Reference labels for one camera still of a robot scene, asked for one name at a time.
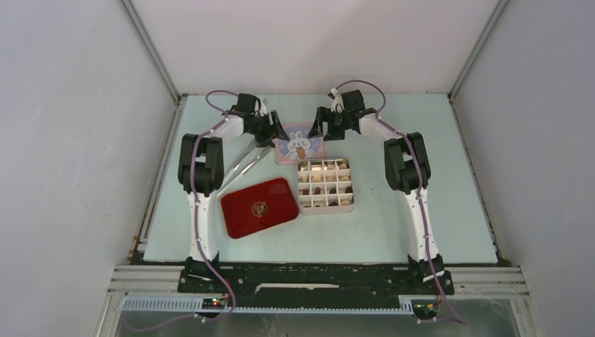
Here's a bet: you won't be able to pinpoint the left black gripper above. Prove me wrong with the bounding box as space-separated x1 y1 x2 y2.
248 111 290 149

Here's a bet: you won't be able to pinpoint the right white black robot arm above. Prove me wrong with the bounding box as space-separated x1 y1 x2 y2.
309 88 445 293

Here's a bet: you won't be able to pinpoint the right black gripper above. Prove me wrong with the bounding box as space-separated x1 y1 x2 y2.
307 107 350 142

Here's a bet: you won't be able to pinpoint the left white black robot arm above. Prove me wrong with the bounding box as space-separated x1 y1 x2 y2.
178 90 289 293

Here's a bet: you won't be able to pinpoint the purple cable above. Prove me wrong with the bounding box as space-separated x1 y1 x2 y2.
334 79 466 326
121 89 243 332

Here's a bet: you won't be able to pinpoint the white divided chocolate box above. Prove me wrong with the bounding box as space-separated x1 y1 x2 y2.
297 157 355 216

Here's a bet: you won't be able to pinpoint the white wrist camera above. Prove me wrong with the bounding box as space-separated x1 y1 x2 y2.
255 97 269 117
328 88 345 113

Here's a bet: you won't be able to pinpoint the grey cable duct strip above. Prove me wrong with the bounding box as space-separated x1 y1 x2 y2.
121 296 413 315

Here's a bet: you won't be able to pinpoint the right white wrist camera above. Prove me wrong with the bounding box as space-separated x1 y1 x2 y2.
328 88 345 113

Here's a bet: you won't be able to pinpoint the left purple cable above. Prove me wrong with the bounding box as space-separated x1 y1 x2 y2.
121 89 243 332

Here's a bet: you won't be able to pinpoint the silver metal box lid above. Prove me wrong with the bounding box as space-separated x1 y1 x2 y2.
274 122 326 165

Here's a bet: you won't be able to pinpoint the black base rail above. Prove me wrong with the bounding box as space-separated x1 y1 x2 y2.
178 262 455 309

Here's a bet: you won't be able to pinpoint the round foil wrapped chocolate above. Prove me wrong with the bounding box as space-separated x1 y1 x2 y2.
251 201 269 218

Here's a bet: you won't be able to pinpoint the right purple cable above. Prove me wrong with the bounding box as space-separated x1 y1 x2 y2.
334 79 466 326

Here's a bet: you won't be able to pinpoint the red plastic tray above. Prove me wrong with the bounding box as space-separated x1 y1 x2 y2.
220 178 299 239

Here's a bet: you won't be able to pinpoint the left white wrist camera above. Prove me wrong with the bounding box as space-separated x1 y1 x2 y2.
255 97 269 117

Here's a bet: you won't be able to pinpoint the silver metal tongs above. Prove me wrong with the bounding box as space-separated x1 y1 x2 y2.
218 140 273 194

